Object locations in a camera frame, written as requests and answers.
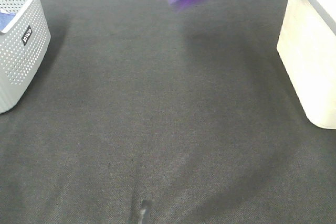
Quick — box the blue cloth in basket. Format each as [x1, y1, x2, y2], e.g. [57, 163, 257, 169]
[0, 9, 15, 30]

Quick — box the grey perforated laundry basket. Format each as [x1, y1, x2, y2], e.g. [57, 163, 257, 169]
[1, 0, 51, 113]

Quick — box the white storage bin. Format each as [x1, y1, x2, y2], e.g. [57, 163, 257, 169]
[277, 0, 335, 129]

